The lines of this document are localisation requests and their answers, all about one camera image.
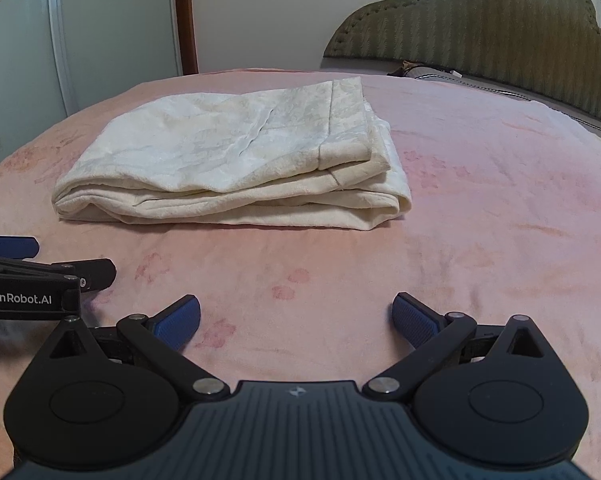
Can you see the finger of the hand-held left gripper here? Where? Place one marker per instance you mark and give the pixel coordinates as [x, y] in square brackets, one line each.
[10, 247]
[93, 272]

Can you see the striped brown pillow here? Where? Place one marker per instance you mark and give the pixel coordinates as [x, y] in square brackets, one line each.
[410, 69]

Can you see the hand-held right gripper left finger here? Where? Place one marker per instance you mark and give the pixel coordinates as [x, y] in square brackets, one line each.
[180, 317]

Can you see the pink blanket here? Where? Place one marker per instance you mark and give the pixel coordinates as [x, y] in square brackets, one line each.
[330, 260]

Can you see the cream pants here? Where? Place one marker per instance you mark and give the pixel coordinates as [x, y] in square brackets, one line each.
[220, 160]

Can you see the olive padded headboard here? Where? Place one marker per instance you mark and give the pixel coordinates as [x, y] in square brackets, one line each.
[480, 25]

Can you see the brown wooden door frame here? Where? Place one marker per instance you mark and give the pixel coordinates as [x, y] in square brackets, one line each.
[184, 15]

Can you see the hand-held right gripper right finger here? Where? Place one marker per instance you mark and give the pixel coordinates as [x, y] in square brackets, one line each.
[415, 320]

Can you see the white flowered wardrobe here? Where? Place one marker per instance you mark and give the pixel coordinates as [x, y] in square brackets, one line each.
[55, 50]

